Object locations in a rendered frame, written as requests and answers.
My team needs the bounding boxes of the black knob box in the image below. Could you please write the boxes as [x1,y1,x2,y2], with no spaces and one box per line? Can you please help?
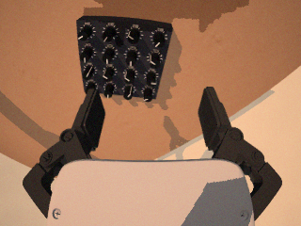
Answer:
[76,16,173,102]

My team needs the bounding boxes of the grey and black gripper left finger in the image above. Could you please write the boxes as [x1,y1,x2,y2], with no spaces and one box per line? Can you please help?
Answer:
[23,89,105,218]

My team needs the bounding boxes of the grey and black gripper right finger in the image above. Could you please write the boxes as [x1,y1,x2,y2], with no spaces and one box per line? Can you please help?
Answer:
[198,87,282,220]

